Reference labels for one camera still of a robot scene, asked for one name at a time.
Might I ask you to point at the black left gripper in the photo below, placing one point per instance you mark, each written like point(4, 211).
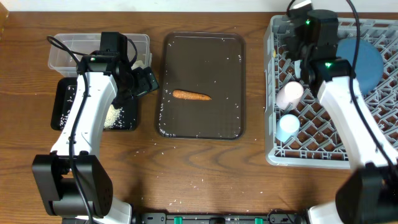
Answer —
point(144, 84)

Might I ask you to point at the white tissue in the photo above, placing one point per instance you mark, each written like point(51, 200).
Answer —
point(138, 64)

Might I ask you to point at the orange carrot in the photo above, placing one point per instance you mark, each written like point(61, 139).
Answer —
point(186, 95)

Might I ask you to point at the white rice grains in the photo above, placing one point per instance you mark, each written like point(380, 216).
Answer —
point(113, 117)

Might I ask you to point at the pink plastic cup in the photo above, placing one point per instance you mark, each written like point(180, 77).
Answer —
point(290, 94)

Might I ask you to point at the light blue plastic cup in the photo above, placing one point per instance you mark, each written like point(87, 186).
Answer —
point(288, 126)

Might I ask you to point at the dark blue plate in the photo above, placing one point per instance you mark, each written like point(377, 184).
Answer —
point(369, 65)

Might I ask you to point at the light blue bowl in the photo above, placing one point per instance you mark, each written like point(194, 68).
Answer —
point(297, 69)

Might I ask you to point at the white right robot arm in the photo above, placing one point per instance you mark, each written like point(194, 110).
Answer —
point(370, 193)

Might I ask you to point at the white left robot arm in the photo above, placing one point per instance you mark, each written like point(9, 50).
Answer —
point(71, 180)

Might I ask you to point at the grey dishwasher rack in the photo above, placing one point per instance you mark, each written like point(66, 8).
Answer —
point(317, 143)

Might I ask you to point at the black tray bin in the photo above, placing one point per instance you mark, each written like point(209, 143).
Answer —
point(129, 114)

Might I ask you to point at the dark brown serving tray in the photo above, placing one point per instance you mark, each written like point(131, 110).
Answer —
point(211, 64)

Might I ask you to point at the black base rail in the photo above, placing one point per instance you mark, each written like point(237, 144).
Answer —
point(276, 216)

